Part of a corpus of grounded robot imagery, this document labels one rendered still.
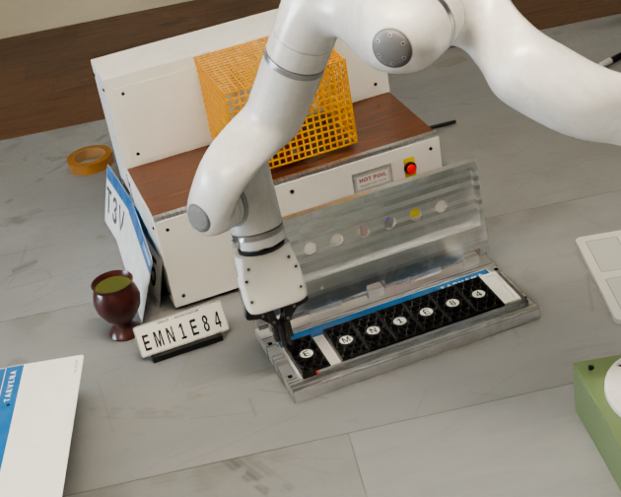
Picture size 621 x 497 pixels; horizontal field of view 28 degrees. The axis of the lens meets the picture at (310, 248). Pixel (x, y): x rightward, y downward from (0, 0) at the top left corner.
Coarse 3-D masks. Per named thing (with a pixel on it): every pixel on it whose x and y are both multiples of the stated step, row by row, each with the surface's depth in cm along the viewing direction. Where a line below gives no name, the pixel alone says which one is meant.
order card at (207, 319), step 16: (208, 304) 215; (160, 320) 213; (176, 320) 214; (192, 320) 215; (208, 320) 215; (224, 320) 216; (144, 336) 213; (160, 336) 213; (176, 336) 214; (192, 336) 215; (144, 352) 213
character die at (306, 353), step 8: (304, 336) 207; (296, 344) 206; (304, 344) 206; (312, 344) 206; (288, 352) 205; (296, 352) 204; (304, 352) 204; (312, 352) 203; (320, 352) 203; (296, 360) 202; (304, 360) 202; (312, 360) 201; (320, 360) 201; (304, 368) 201; (312, 368) 200; (320, 368) 199; (304, 376) 199
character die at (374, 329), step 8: (376, 312) 210; (352, 320) 210; (360, 320) 209; (368, 320) 209; (376, 320) 208; (360, 328) 208; (368, 328) 207; (376, 328) 206; (384, 328) 206; (368, 336) 205; (376, 336) 205; (384, 336) 205; (392, 336) 204; (368, 344) 203; (376, 344) 202; (384, 344) 202
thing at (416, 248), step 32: (384, 192) 209; (416, 192) 213; (448, 192) 215; (480, 192) 215; (288, 224) 206; (320, 224) 209; (352, 224) 211; (416, 224) 215; (448, 224) 217; (480, 224) 218; (320, 256) 211; (352, 256) 213; (384, 256) 214; (416, 256) 216; (448, 256) 218; (320, 288) 212; (352, 288) 214; (256, 320) 210
